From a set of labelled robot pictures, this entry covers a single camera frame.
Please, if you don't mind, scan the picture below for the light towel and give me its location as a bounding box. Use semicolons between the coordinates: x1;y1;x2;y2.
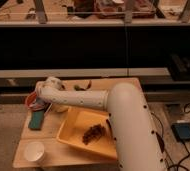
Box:
29;99;47;111

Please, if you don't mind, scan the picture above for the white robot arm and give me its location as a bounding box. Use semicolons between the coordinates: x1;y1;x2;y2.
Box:
35;77;167;171

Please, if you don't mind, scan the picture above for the red bowl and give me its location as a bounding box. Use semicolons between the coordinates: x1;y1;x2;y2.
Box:
25;91;40;110

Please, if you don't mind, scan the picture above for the dark green object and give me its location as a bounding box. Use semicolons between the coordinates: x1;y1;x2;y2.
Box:
74;80;92;91

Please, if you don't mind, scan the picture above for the yellow plastic tray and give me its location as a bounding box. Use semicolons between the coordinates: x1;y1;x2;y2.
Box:
56;107;117;159

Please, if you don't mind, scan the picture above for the dark brown crumbs pile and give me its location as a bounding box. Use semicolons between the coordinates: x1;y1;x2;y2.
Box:
82;124;106;145

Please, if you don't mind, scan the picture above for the green sponge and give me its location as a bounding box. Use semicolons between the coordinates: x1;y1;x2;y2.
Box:
28;110;44;130

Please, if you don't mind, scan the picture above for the white paper cup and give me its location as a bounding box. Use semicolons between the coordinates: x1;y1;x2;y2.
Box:
24;141;45;163

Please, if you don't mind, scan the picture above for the black foot pedal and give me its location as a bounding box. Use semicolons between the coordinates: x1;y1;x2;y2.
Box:
171;122;190;142

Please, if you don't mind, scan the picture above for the wooden shelf bench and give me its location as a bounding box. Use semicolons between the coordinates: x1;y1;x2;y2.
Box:
0;0;190;27

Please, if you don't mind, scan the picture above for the black cable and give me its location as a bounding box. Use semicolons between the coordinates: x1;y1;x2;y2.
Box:
151;103;190;171

